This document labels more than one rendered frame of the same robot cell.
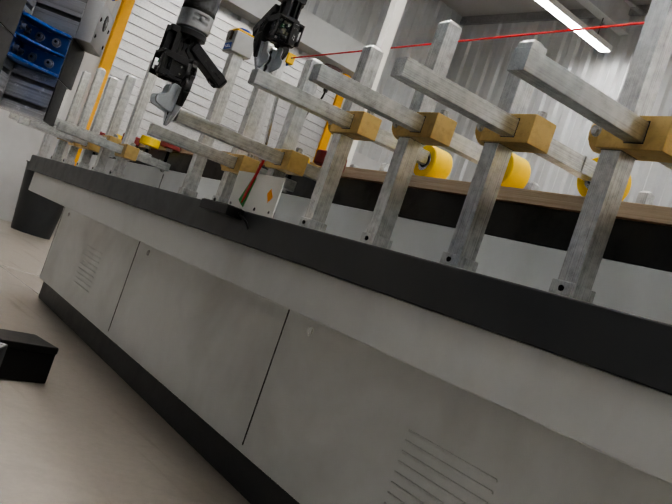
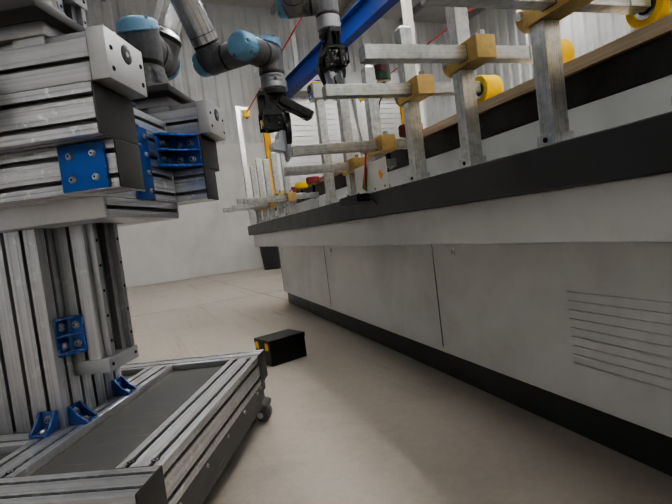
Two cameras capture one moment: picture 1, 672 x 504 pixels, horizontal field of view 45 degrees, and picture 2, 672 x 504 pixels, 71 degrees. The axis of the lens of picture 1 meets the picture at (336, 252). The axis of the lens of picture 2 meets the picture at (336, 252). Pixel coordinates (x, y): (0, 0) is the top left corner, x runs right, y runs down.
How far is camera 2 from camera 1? 0.42 m
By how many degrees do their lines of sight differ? 14
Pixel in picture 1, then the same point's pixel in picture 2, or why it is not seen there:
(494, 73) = not seen: hidden behind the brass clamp
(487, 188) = (551, 63)
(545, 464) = not seen: outside the picture
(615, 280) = not seen: outside the picture
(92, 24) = (206, 118)
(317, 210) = (417, 165)
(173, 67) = (273, 120)
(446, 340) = (577, 208)
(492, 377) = (644, 219)
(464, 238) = (551, 115)
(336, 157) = (412, 120)
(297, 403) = (468, 305)
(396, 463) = (569, 321)
